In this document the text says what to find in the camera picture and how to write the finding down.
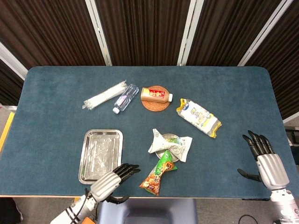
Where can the dark brown partition panel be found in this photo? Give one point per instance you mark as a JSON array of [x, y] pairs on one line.
[[8, 86], [226, 30], [285, 58], [144, 30], [46, 30]]

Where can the clear-wrapped white straw bundle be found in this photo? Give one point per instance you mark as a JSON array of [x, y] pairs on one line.
[[102, 96]]

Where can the small metal bowl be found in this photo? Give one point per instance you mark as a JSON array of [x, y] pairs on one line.
[[168, 136]]

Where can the black box beside table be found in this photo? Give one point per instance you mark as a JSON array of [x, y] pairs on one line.
[[293, 135]]

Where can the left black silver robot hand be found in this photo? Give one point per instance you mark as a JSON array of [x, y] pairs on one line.
[[105, 185]]

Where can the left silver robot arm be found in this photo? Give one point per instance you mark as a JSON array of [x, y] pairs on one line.
[[74, 210]]

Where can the round woven brown coaster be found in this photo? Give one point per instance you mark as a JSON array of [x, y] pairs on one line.
[[154, 107]]

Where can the clear plastic water bottle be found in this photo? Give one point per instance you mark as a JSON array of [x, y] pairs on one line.
[[126, 98]]

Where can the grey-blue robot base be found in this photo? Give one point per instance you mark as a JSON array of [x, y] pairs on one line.
[[149, 211]]

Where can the blue felt table cloth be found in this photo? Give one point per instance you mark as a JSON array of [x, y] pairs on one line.
[[58, 116]]

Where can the orange object on floor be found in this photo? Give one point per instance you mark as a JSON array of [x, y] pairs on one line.
[[87, 220]]

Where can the brown drink bottle red label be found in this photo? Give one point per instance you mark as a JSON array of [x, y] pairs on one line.
[[154, 94]]

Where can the white yellow food bag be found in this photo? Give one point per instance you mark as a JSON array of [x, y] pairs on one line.
[[198, 116]]

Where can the rectangular steel tray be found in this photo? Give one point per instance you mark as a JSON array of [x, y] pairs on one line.
[[100, 154]]

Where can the white partition post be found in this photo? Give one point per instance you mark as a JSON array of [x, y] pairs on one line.
[[11, 61], [187, 32], [98, 30], [264, 32]]

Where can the white snack packet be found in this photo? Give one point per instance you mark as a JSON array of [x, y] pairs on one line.
[[177, 145]]

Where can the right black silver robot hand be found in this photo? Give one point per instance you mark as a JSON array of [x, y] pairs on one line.
[[272, 171]]

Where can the green orange snack bag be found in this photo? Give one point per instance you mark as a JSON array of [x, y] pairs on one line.
[[156, 177]]

